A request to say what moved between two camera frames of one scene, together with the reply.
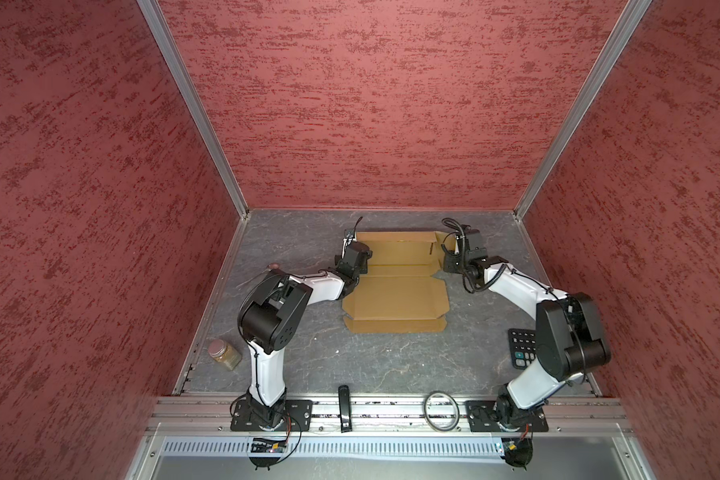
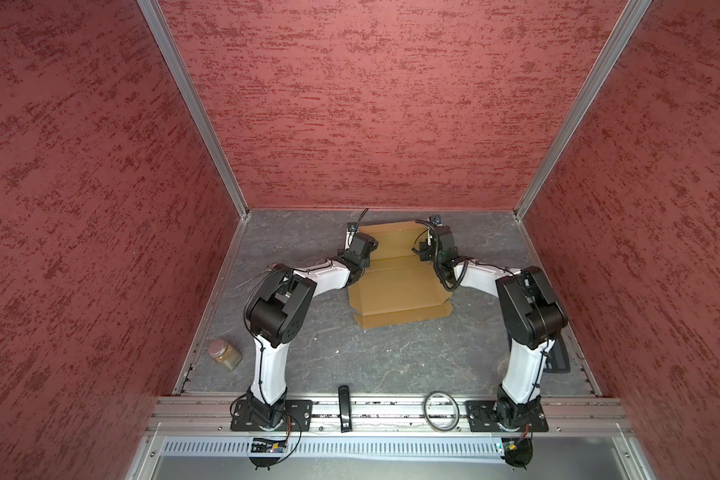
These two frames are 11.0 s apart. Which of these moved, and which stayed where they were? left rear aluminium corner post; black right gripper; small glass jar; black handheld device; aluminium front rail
Moved: black right gripper
Stayed: left rear aluminium corner post; aluminium front rail; small glass jar; black handheld device
